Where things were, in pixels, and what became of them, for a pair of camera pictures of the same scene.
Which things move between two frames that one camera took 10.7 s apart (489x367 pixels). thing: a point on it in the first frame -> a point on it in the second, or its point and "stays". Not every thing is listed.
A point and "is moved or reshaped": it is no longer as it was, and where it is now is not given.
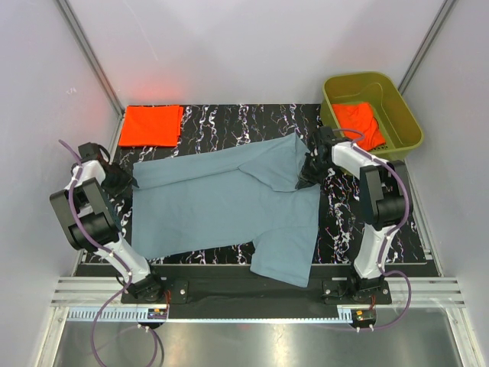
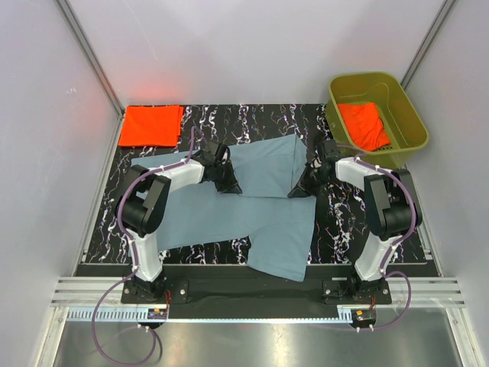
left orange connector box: [157, 313] stays
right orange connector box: [365, 316] stays
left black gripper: [125, 181] -> [231, 186]
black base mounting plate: [231, 287] stays
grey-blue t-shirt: [228, 197] is moved or reshaped
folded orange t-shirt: [152, 125] stays
